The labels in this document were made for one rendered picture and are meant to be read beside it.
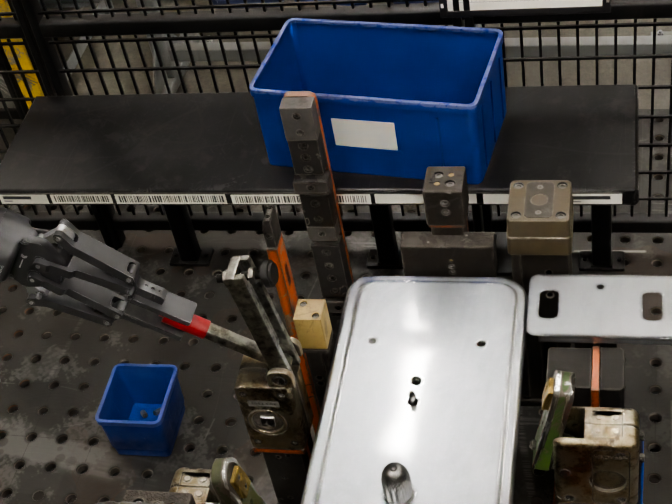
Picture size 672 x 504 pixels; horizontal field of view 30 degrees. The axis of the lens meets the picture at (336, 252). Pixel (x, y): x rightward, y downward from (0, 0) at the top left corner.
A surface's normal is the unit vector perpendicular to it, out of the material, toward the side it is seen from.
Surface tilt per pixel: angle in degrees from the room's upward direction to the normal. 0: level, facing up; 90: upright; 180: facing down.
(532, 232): 88
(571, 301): 0
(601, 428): 0
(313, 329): 90
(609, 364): 0
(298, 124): 90
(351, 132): 90
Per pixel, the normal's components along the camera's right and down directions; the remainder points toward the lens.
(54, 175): -0.15, -0.71
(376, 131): -0.30, 0.69
